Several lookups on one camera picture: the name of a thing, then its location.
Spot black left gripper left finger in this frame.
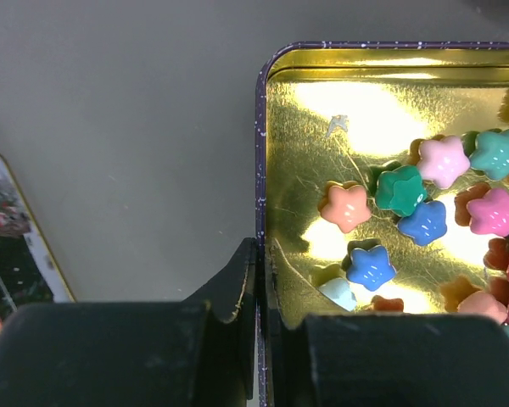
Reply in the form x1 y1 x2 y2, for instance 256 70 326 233
0 238 258 407

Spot gold tin translucent star candies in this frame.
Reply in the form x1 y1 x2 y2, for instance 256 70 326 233
0 155 75 330

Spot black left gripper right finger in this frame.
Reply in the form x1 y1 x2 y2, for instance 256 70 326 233
260 239 509 406

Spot speckled tin pastel star candies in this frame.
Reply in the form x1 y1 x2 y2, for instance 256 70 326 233
253 41 509 382

